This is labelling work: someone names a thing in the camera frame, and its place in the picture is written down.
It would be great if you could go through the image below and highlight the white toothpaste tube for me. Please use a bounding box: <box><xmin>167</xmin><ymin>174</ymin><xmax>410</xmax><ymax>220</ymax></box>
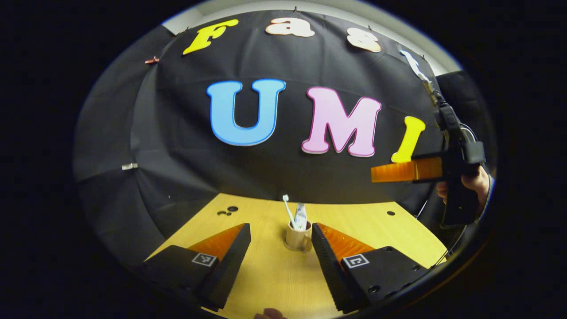
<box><xmin>294</xmin><ymin>203</ymin><xmax>308</xmax><ymax>231</ymax></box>

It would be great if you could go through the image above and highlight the beige cup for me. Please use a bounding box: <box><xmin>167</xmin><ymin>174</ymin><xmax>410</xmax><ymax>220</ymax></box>
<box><xmin>284</xmin><ymin>220</ymin><xmax>313</xmax><ymax>252</ymax></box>

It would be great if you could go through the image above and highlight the wooden desktop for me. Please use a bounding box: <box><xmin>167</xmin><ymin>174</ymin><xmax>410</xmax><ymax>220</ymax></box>
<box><xmin>146</xmin><ymin>193</ymin><xmax>448</xmax><ymax>319</ymax></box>

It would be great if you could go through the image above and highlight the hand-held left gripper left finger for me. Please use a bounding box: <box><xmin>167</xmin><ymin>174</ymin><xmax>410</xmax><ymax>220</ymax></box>
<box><xmin>135</xmin><ymin>223</ymin><xmax>252</xmax><ymax>311</ymax></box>

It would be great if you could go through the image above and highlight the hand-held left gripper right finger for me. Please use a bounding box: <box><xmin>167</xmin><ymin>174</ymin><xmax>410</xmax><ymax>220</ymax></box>
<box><xmin>311</xmin><ymin>222</ymin><xmax>430</xmax><ymax>314</ymax></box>

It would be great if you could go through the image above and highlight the pale green toothbrush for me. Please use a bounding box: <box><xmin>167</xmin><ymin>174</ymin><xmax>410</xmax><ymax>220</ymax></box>
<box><xmin>282</xmin><ymin>195</ymin><xmax>296</xmax><ymax>230</ymax></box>

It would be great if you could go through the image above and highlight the black backdrop cloth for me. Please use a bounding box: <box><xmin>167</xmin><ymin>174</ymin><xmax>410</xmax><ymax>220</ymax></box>
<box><xmin>73</xmin><ymin>9</ymin><xmax>494</xmax><ymax>266</ymax></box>

